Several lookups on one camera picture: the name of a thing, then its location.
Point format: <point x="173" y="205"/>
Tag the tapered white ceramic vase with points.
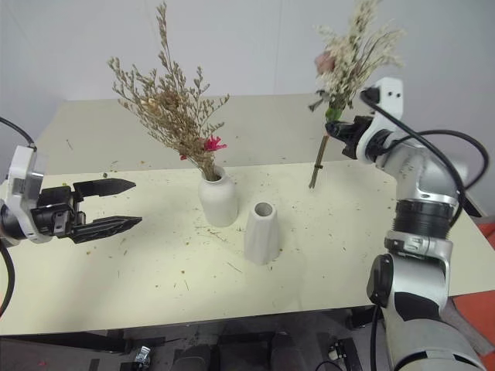
<point x="262" y="235"/>

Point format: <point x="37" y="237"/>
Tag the black table frame bar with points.
<point x="77" y="342"/>

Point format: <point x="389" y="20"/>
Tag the metal caster wheel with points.
<point x="338" y="348"/>
<point x="142" y="353"/>

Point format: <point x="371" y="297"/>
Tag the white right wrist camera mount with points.
<point x="390" y="94"/>

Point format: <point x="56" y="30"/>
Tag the orange red object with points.
<point x="475" y="317"/>

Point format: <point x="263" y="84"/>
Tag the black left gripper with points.
<point x="54" y="210"/>

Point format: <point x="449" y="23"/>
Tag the round white ceramic vase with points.
<point x="218" y="201"/>

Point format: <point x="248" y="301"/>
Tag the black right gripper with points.
<point x="357" y="129"/>

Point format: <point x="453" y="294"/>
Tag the brown dried bouquet red flower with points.
<point x="170" y="108"/>

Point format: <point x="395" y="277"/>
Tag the white dried bouquet pink rose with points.
<point x="352" y="58"/>

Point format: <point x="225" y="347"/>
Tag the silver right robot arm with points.
<point x="421" y="174"/>

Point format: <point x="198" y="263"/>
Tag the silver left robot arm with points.
<point x="8" y="226"/>

